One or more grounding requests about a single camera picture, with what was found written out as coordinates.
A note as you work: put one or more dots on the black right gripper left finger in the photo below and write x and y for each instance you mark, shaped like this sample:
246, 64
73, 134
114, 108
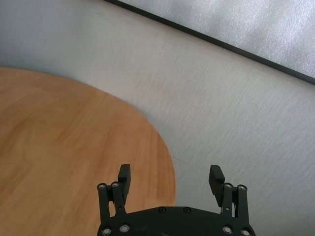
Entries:
125, 182

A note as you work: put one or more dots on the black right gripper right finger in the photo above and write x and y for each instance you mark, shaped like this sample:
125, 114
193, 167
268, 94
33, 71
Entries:
216, 186

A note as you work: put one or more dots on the black wall strip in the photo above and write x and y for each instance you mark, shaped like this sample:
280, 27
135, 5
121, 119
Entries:
209, 39

